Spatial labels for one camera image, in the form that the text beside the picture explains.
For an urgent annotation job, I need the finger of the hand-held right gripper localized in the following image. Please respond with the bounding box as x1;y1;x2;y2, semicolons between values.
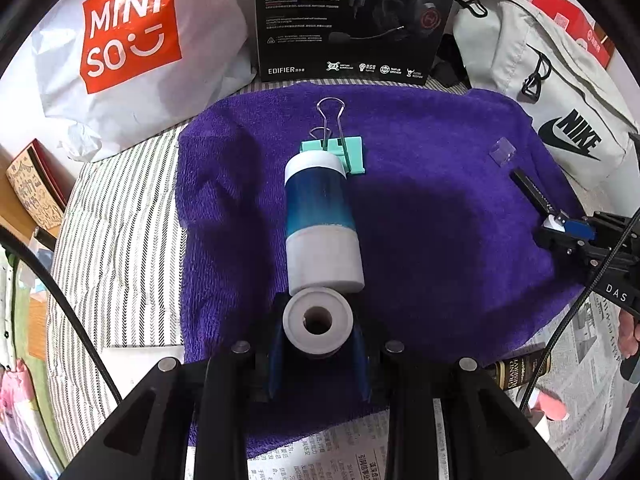
557;214;598;241
532;227;593;264

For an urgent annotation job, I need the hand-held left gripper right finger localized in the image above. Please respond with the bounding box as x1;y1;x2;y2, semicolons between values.
349;319;576;480

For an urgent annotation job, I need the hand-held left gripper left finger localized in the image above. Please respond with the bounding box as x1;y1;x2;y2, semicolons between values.
57;295;301;480

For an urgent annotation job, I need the black stick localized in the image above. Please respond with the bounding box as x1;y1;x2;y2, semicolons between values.
510;169;568;233

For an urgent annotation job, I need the white ring-shaped bottle cap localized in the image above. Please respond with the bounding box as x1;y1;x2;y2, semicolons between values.
281;286;352;361

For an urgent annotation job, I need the small clear plastic clip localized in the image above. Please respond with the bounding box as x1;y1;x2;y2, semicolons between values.
487;137;516;167

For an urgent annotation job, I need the blue white bottle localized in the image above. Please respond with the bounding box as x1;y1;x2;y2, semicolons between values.
283;151;364;295

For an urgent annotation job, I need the green binder clip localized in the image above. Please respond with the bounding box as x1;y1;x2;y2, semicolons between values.
299;98;367;177

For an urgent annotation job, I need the person's right hand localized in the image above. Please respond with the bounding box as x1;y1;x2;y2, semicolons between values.
617;307;640;361

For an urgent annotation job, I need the newspaper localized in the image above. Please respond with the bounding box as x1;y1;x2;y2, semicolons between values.
107;287;640;480

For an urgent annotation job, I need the purple towel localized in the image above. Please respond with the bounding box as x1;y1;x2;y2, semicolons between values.
177;82;588;461

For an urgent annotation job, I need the pink tube white cap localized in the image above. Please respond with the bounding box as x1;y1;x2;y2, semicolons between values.
530;387;571;436

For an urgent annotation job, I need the striped bed sheet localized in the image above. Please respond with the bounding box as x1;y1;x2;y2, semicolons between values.
47;127;211;466

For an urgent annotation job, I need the red box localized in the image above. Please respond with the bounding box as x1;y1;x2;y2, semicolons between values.
530;0;616;70

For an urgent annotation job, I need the grey waist bag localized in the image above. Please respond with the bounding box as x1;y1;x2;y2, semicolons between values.
431;0;640;192

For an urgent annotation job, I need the patterned cardboard box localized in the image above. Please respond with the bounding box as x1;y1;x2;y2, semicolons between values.
5;139;68;233

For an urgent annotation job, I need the white plastic shopping bag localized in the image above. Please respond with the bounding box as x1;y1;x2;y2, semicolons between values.
32;0;258;163

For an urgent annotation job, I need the black headset box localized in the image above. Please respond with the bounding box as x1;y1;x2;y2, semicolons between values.
254;0;466;86

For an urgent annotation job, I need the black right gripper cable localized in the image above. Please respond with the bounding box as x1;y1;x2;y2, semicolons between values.
515;207;640;413

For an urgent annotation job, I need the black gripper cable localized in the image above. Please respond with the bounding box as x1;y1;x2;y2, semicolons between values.
515;207;640;413
0;225;123;403

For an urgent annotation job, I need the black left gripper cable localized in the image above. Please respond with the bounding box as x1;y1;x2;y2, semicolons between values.
0;225;123;403

